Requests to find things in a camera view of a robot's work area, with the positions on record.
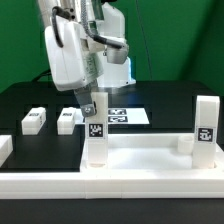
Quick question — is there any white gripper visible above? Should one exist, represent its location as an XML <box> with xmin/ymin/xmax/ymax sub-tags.
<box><xmin>45</xmin><ymin>19</ymin><xmax>103</xmax><ymax>117</ymax></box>

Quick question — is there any white desk top tray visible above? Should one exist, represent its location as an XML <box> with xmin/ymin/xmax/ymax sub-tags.
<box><xmin>79</xmin><ymin>132</ymin><xmax>224</xmax><ymax>174</ymax></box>

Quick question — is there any fiducial marker sheet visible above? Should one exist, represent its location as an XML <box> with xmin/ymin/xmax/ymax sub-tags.
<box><xmin>75</xmin><ymin>107</ymin><xmax>150</xmax><ymax>126</ymax></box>

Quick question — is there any white left fence piece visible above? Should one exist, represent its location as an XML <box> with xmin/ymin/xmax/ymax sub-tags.
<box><xmin>0</xmin><ymin>135</ymin><xmax>13</xmax><ymax>167</ymax></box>

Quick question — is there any black cable hose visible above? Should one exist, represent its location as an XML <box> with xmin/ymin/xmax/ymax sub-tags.
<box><xmin>31</xmin><ymin>68</ymin><xmax>54</xmax><ymax>83</ymax></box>

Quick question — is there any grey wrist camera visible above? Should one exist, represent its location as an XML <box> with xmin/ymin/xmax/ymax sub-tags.
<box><xmin>106</xmin><ymin>43</ymin><xmax>129</xmax><ymax>64</ymax></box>

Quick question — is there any braided grey camera cable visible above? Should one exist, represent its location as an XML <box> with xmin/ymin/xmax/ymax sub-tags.
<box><xmin>79</xmin><ymin>0</ymin><xmax>123</xmax><ymax>49</ymax></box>

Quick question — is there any white front fence rail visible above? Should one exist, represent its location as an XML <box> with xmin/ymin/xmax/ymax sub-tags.
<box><xmin>0</xmin><ymin>170</ymin><xmax>224</xmax><ymax>199</ymax></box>

